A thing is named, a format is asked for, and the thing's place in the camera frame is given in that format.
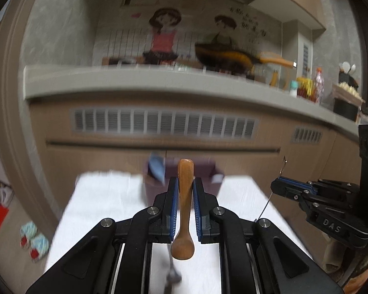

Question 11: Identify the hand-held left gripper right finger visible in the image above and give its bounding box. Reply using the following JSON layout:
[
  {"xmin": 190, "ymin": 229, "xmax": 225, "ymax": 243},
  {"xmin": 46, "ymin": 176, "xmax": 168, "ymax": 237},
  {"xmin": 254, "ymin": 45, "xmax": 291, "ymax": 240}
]
[{"xmin": 193, "ymin": 177, "xmax": 345, "ymax": 294}]

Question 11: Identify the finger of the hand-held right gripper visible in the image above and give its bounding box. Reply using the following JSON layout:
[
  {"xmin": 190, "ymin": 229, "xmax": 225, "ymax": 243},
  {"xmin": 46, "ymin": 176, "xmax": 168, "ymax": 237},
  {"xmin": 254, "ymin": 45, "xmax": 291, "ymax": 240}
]
[
  {"xmin": 277, "ymin": 177, "xmax": 361, "ymax": 197},
  {"xmin": 270, "ymin": 180, "xmax": 326, "ymax": 215}
]

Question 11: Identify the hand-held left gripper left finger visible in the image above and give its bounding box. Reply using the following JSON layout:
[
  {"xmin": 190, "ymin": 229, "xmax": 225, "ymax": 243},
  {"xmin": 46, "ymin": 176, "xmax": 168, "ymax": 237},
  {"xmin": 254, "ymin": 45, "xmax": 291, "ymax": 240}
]
[{"xmin": 25, "ymin": 177, "xmax": 180, "ymax": 294}]

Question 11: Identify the brown wooden spoon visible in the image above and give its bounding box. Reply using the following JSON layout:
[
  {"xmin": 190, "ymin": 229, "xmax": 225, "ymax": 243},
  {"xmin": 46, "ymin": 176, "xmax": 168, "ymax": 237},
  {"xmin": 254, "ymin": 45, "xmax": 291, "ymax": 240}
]
[{"xmin": 171, "ymin": 159, "xmax": 195, "ymax": 260}]

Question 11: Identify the small black wire-handled spoon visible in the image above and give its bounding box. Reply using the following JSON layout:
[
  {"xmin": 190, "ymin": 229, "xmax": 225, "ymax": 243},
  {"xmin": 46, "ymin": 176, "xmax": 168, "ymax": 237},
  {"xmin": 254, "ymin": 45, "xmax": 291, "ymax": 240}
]
[{"xmin": 256, "ymin": 156, "xmax": 288, "ymax": 221}]

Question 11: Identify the maroon plastic utensil holder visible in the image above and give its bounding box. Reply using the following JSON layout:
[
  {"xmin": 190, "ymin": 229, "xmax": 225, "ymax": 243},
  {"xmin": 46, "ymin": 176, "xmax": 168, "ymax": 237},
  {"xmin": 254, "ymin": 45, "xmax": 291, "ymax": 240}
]
[{"xmin": 144, "ymin": 156, "xmax": 224, "ymax": 197}]

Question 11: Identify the blue plastic spoon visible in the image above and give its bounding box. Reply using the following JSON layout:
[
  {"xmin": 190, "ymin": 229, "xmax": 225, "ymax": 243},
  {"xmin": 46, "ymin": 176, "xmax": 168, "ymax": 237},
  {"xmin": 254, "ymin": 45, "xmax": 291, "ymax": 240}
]
[{"xmin": 148, "ymin": 153, "xmax": 167, "ymax": 182}]

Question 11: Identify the person's right hand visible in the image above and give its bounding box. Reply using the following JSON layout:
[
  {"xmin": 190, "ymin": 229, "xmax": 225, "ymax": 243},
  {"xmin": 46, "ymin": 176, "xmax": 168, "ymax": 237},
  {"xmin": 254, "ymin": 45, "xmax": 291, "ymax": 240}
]
[{"xmin": 323, "ymin": 239, "xmax": 352, "ymax": 271}]

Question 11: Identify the small grey vent grille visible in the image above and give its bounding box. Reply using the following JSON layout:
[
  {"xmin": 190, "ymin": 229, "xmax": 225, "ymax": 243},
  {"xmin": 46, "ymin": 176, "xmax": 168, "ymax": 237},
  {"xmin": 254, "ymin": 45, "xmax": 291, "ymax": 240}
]
[{"xmin": 291, "ymin": 126, "xmax": 323, "ymax": 144}]

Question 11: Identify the white textured towel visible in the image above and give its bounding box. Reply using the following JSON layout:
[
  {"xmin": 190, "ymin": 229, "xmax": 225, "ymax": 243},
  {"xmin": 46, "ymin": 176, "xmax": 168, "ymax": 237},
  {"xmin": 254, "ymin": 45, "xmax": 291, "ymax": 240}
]
[{"xmin": 44, "ymin": 170, "xmax": 313, "ymax": 294}]

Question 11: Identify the wooden kitchen base cabinet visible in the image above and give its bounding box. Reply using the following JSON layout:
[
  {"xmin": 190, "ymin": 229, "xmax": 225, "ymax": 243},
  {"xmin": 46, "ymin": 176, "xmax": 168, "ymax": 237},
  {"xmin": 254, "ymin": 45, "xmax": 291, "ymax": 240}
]
[{"xmin": 29, "ymin": 95, "xmax": 359, "ymax": 215}]

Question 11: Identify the large grey vent grille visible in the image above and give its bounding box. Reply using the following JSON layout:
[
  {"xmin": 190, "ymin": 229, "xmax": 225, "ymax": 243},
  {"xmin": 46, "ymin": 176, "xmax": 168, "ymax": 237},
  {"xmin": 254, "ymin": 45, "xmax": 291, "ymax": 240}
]
[{"xmin": 70, "ymin": 109, "xmax": 260, "ymax": 141}]

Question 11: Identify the yellow food packet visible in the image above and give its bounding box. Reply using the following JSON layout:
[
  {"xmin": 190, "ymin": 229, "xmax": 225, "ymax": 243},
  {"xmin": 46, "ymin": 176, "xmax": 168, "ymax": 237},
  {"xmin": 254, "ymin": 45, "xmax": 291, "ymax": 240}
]
[{"xmin": 297, "ymin": 77, "xmax": 314, "ymax": 99}]

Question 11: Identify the clear bottle with orange cap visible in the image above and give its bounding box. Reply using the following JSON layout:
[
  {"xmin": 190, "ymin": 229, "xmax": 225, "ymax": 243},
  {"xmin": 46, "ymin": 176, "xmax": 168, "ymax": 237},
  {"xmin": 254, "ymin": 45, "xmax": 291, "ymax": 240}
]
[{"xmin": 313, "ymin": 67, "xmax": 325, "ymax": 104}]

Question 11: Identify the black holder with white spoons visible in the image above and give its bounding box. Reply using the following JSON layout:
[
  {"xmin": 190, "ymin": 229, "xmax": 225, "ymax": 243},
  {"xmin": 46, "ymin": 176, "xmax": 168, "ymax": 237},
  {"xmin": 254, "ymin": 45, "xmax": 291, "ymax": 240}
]
[{"xmin": 338, "ymin": 62, "xmax": 359, "ymax": 89}]

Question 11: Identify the grey kitchen countertop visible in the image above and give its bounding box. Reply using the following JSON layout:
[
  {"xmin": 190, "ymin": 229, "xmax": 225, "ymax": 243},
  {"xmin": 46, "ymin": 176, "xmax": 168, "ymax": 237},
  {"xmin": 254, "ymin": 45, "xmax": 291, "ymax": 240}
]
[{"xmin": 23, "ymin": 64, "xmax": 365, "ymax": 141}]

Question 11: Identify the colourful patterned slipper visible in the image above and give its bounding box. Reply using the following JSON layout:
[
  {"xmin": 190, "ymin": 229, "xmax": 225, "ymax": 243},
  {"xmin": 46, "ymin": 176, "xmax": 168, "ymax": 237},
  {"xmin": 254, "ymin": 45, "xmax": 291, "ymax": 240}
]
[
  {"xmin": 20, "ymin": 222, "xmax": 39, "ymax": 248},
  {"xmin": 29, "ymin": 234, "xmax": 50, "ymax": 263}
]

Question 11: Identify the black wok with orange handle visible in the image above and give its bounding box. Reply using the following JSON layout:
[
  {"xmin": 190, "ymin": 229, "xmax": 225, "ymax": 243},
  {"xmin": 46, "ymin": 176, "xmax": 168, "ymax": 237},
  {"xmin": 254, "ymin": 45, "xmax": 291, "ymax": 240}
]
[{"xmin": 195, "ymin": 43, "xmax": 295, "ymax": 75}]

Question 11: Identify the cartoon wall poster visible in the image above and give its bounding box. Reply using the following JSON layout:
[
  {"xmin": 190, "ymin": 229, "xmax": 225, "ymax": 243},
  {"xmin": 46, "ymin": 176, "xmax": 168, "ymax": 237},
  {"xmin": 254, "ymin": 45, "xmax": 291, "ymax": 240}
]
[{"xmin": 93, "ymin": 0, "xmax": 283, "ymax": 68}]

